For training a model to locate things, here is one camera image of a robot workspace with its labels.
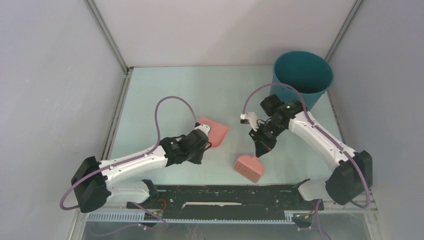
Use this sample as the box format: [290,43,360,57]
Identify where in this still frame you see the pink plastic hand brush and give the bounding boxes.
[233,155,265,183]

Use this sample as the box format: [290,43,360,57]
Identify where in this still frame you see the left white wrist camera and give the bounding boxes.
[194,122,211,137]

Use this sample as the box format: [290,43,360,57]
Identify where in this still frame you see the pink plastic dustpan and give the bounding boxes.
[199,116,230,149]

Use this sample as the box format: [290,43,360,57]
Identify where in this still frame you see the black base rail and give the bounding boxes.
[140,184,324,222]

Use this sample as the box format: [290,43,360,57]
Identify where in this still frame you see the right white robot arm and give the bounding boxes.
[240,94,373,209]

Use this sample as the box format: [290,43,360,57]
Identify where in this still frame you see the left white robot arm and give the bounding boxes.
[71,124,211,213]

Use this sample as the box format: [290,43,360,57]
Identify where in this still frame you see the teal plastic bucket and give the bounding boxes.
[272,51,334,110]

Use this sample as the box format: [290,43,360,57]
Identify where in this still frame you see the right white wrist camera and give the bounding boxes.
[240,112,259,132]

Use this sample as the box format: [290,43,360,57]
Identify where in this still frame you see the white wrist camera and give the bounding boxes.
[194,122,211,137]
[240,112,259,132]

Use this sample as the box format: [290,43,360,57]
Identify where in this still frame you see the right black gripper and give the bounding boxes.
[248,120,286,158]

